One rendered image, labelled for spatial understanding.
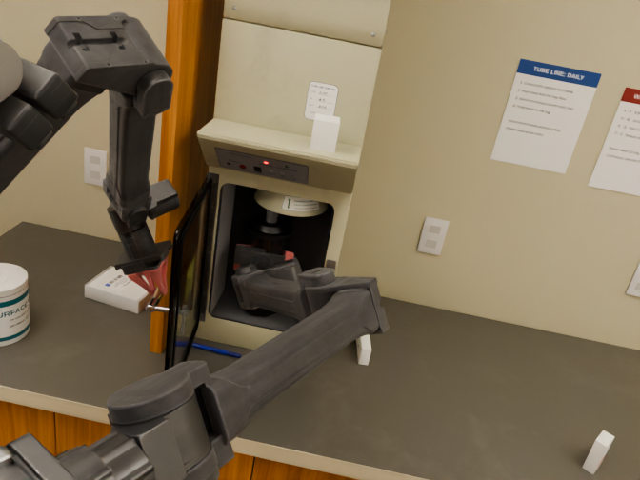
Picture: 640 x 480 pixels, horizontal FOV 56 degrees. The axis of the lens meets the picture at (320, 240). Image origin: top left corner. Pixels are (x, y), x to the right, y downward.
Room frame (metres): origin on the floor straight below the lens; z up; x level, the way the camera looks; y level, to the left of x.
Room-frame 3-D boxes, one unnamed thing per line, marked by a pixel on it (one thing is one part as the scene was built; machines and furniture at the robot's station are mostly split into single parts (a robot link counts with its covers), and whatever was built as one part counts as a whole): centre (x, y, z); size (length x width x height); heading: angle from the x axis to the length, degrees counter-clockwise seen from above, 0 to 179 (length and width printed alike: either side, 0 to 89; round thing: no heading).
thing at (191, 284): (1.06, 0.25, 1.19); 0.30 x 0.01 x 0.40; 3
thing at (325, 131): (1.16, 0.03, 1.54); 0.05 x 0.05 x 0.06; 3
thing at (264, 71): (1.35, 0.10, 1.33); 0.32 x 0.25 x 0.77; 88
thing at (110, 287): (1.36, 0.50, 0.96); 0.16 x 0.12 x 0.04; 79
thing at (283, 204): (1.32, 0.09, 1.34); 0.18 x 0.18 x 0.05
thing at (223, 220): (1.35, 0.10, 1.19); 0.26 x 0.24 x 0.35; 88
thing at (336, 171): (1.17, 0.11, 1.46); 0.32 x 0.12 x 0.10; 88
